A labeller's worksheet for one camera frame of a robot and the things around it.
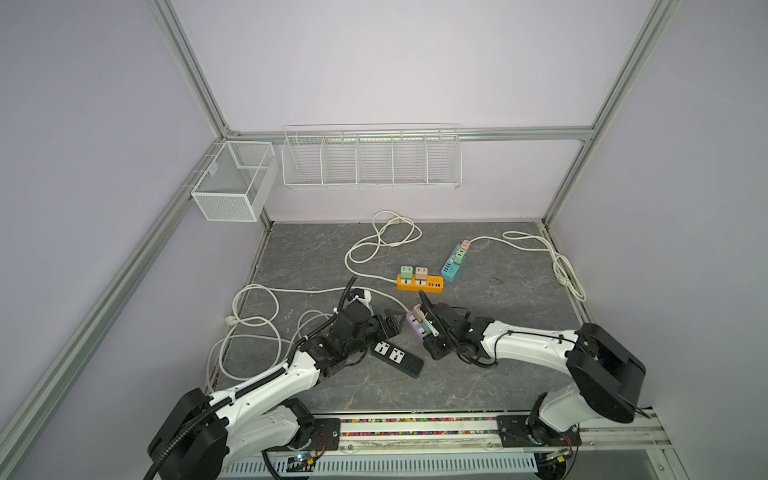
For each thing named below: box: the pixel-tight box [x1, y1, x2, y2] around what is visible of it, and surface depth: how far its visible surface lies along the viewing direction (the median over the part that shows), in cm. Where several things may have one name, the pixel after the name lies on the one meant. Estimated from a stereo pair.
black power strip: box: [370, 339, 424, 379], surface depth 86 cm
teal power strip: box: [441, 242, 462, 283], surface depth 105 cm
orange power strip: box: [397, 274, 445, 293], surface depth 101 cm
